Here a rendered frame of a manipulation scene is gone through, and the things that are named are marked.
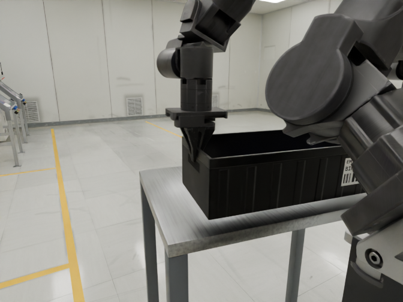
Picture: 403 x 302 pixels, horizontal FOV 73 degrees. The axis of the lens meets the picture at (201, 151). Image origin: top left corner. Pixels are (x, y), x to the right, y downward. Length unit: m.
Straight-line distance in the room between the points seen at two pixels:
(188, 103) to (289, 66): 0.23
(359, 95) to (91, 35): 7.16
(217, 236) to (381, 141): 0.41
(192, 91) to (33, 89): 6.78
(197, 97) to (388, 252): 0.34
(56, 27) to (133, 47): 1.71
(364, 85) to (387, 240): 0.12
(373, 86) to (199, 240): 0.42
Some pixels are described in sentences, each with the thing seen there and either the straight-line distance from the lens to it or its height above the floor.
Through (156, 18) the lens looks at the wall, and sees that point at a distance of 7.80.
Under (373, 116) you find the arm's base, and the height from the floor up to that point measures 1.08.
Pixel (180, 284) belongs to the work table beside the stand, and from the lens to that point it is 0.61.
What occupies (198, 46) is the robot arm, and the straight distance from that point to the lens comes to 0.48.
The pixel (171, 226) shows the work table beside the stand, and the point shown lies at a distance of 0.60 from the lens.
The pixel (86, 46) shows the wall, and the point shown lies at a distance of 7.27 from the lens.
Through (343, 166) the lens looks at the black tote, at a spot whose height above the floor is 0.93.
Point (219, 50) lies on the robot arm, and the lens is 0.51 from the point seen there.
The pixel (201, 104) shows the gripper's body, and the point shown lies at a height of 1.06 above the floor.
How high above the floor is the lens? 1.11
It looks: 15 degrees down
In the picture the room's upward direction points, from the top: straight up
